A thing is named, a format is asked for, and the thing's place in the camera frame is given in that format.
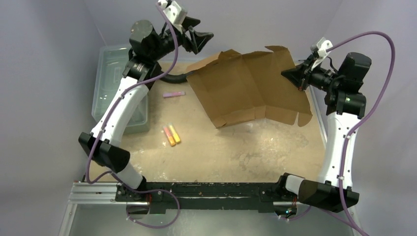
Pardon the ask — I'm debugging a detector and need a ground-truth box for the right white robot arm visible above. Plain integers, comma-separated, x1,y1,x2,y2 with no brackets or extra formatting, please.
276,52,372,213

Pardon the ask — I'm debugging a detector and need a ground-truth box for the brown cardboard box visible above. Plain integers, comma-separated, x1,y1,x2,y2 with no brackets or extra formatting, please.
186,46,312,128

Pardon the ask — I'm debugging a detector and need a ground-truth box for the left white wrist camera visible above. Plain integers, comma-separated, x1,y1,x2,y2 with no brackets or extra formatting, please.
157,0,188,25

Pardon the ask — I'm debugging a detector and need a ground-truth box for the clear plastic storage bin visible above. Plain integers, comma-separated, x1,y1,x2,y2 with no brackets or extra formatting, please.
91,44,150,134

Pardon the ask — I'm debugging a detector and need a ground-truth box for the black corrugated hose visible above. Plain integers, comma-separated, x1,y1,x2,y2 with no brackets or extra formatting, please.
159,72,196,85

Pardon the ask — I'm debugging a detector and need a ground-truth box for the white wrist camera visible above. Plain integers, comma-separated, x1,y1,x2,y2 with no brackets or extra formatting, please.
310,37,333,59
157,0,188,25

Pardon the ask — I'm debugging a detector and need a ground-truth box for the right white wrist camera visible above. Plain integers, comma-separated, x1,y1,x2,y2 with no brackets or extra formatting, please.
310,37,333,59

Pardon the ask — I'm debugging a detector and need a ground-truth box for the yellow marker pen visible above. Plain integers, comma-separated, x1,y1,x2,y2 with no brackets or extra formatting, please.
168,124,181,144

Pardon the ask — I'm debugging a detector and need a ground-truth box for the orange marker pen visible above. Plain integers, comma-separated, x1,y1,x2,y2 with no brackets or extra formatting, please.
163,126,176,147

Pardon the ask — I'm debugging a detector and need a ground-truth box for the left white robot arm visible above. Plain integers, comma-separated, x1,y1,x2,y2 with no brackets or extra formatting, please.
78,17,214,201

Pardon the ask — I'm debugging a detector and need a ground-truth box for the purple marker pen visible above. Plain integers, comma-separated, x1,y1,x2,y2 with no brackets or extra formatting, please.
163,91,185,98

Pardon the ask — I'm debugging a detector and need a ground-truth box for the aluminium frame extrusion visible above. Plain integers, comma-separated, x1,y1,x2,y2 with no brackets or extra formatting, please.
68,182,117,205

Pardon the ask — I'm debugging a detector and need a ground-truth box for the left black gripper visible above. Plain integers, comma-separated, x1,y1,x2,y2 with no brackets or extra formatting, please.
150,16,212,61

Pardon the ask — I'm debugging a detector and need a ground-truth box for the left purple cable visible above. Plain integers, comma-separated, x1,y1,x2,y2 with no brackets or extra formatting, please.
85,2,180,230

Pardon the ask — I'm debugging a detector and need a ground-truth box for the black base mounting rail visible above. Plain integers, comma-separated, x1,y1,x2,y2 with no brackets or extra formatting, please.
116,182,298,215

